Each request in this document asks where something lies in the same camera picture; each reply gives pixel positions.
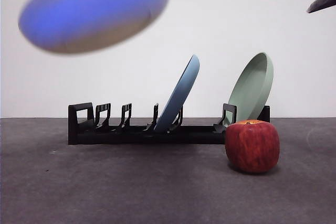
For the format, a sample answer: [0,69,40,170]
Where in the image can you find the blue plate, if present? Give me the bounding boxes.
[153,54,201,133]

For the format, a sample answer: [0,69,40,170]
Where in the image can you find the pale cream yellow plate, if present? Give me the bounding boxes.
[17,0,172,56]

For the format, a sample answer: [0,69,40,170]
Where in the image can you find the black plate rack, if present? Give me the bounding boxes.
[68,102,270,145]

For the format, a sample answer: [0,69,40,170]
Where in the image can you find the green plate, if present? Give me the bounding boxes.
[226,52,274,128]

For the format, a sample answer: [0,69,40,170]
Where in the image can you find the red apple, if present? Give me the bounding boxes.
[225,119,280,174]

